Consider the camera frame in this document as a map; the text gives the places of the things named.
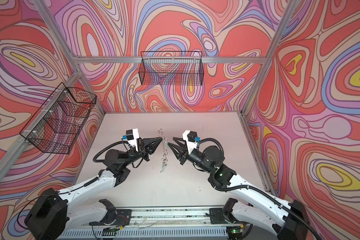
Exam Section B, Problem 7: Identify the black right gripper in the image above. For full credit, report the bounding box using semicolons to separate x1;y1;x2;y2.
168;137;213;174

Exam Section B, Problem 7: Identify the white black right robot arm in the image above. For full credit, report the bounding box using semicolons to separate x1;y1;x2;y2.
168;137;321;240

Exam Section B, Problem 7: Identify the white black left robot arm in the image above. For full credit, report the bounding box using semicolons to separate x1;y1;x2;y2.
20;137;163;240

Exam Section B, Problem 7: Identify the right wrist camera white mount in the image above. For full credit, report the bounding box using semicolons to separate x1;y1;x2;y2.
183;130;200;155

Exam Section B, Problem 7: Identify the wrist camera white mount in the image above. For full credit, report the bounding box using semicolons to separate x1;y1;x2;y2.
183;130;200;155
122;129;140;151

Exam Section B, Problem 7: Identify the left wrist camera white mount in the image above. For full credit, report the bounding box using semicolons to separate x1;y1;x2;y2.
122;129;140;151

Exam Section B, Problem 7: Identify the black wire basket back wall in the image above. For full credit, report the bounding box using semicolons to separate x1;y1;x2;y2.
139;51;204;86

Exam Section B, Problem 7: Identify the black wire basket wall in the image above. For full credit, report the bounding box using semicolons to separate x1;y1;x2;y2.
20;83;97;155
139;51;204;86

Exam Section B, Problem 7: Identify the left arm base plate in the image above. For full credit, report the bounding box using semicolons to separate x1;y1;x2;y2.
89;209;132;227

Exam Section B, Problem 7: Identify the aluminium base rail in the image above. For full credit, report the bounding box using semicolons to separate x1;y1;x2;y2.
56;206;266;240

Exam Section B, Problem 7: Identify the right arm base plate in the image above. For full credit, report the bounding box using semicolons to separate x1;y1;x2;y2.
206;208;248;226

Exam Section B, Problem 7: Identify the black wire basket left wall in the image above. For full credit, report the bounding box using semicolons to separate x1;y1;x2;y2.
20;83;97;155

